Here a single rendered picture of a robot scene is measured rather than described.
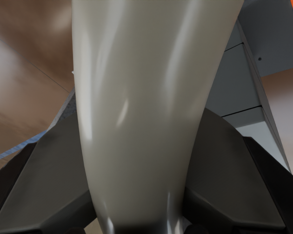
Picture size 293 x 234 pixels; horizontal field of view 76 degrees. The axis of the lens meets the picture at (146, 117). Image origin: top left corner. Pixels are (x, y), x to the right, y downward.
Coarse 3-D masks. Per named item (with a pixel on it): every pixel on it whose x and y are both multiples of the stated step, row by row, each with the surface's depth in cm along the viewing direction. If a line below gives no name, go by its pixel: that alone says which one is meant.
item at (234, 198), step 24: (216, 120) 9; (216, 144) 8; (240, 144) 8; (192, 168) 7; (216, 168) 6; (240, 168) 6; (192, 192) 6; (216, 192) 6; (240, 192) 6; (264, 192) 6; (192, 216) 6; (216, 216) 5; (240, 216) 5; (264, 216) 5
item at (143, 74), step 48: (96, 0) 2; (144, 0) 2; (192, 0) 2; (240, 0) 3; (96, 48) 3; (144, 48) 3; (192, 48) 3; (96, 96) 3; (144, 96) 3; (192, 96) 3; (96, 144) 4; (144, 144) 3; (192, 144) 4; (96, 192) 5; (144, 192) 4
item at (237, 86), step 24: (240, 48) 78; (216, 72) 78; (240, 72) 70; (216, 96) 70; (240, 96) 63; (264, 96) 85; (240, 120) 58; (264, 120) 53; (264, 144) 61; (288, 168) 71
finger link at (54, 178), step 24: (72, 120) 9; (48, 144) 8; (72, 144) 8; (24, 168) 7; (48, 168) 7; (72, 168) 7; (24, 192) 6; (48, 192) 6; (72, 192) 6; (0, 216) 5; (24, 216) 5; (48, 216) 5; (72, 216) 6; (96, 216) 7
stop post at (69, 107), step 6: (72, 72) 165; (72, 90) 152; (72, 96) 143; (66, 102) 141; (72, 102) 141; (60, 108) 140; (66, 108) 135; (72, 108) 140; (60, 114) 132; (66, 114) 134; (54, 120) 131; (60, 120) 129
